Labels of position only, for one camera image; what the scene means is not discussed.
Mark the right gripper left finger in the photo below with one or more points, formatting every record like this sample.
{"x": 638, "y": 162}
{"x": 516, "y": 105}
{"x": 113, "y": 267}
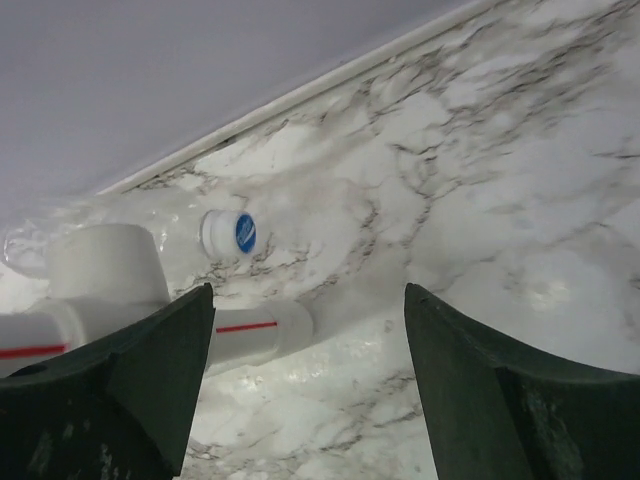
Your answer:
{"x": 121, "y": 407}

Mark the blue Pocari Sweat cap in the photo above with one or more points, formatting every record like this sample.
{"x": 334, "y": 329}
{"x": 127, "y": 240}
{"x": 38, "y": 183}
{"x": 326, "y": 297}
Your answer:
{"x": 228, "y": 234}

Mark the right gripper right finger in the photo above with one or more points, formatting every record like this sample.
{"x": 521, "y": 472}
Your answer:
{"x": 497, "y": 408}

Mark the white PVC pipe stand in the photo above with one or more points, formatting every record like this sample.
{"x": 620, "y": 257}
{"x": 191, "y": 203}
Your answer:
{"x": 105, "y": 278}

